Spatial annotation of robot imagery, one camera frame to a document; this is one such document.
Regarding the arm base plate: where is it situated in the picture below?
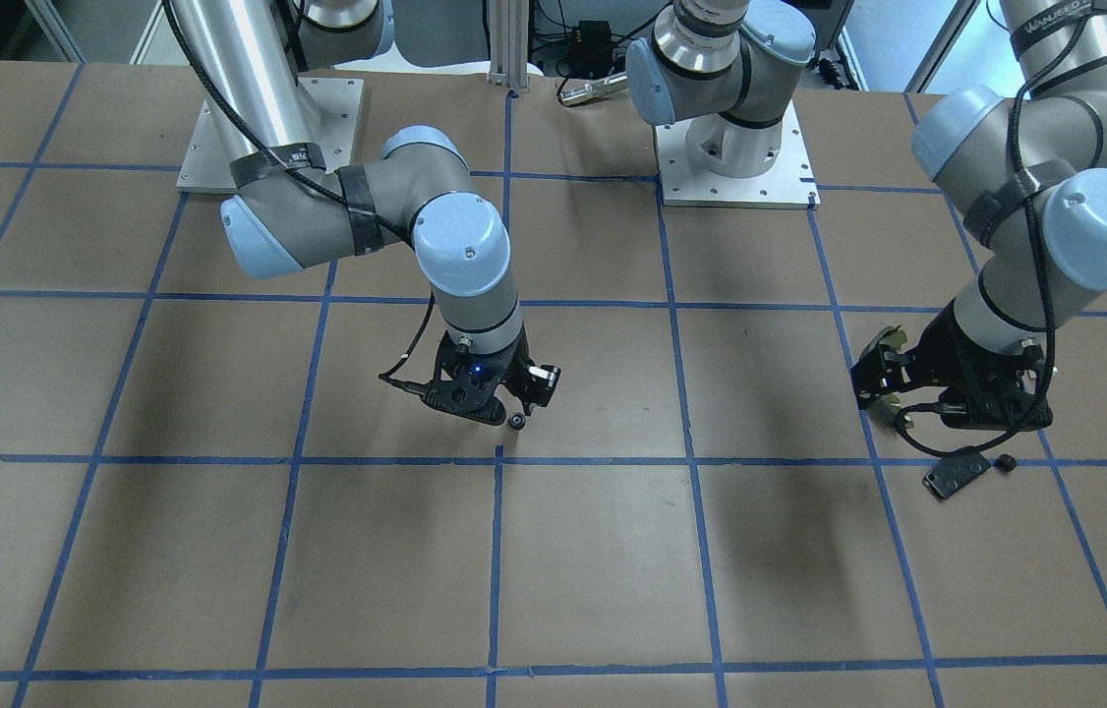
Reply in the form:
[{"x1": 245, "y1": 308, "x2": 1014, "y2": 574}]
[
  {"x1": 654, "y1": 103, "x2": 823, "y2": 209},
  {"x1": 176, "y1": 77, "x2": 365, "y2": 196}
]

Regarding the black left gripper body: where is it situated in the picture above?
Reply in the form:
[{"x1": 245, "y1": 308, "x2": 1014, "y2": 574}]
[{"x1": 851, "y1": 304, "x2": 1051, "y2": 433}]

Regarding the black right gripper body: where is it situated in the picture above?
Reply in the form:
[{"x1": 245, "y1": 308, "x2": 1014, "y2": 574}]
[{"x1": 422, "y1": 332, "x2": 561, "y2": 426}]

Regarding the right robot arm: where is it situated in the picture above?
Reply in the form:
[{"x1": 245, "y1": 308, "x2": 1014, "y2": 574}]
[{"x1": 162, "y1": 1, "x2": 559, "y2": 430}]

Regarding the curved brake shoe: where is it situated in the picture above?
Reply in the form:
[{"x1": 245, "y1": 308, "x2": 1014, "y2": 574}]
[{"x1": 851, "y1": 325, "x2": 914, "y2": 431}]

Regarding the black brake pad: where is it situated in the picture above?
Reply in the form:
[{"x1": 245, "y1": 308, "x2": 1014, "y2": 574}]
[{"x1": 921, "y1": 446, "x2": 991, "y2": 502}]

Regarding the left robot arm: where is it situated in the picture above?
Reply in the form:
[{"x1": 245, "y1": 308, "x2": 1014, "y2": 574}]
[{"x1": 625, "y1": 1, "x2": 1107, "y2": 433}]

